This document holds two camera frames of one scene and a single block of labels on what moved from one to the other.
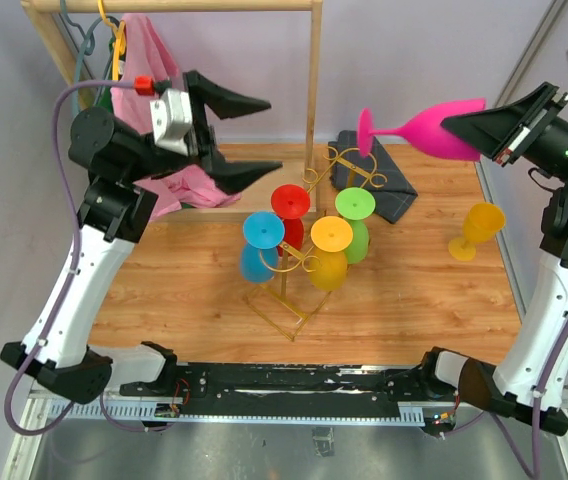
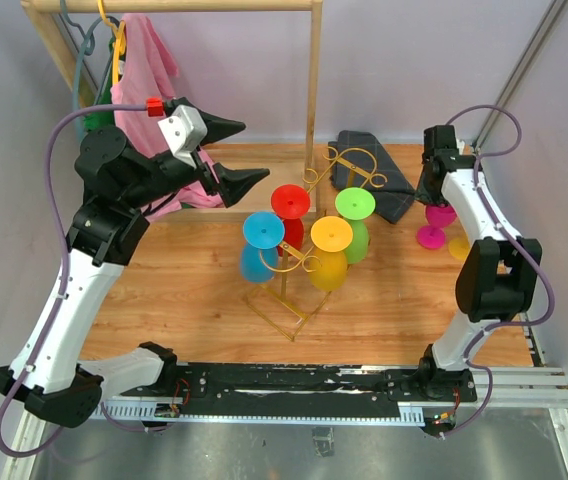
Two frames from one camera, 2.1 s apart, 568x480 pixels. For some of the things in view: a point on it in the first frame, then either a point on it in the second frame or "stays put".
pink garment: [149, 58] stays put
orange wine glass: [329, 237] stays put
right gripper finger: [492, 130] -> [429, 189]
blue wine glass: [262, 232] stays put
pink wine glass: [425, 131] -> [438, 217]
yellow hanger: [119, 39] stays put
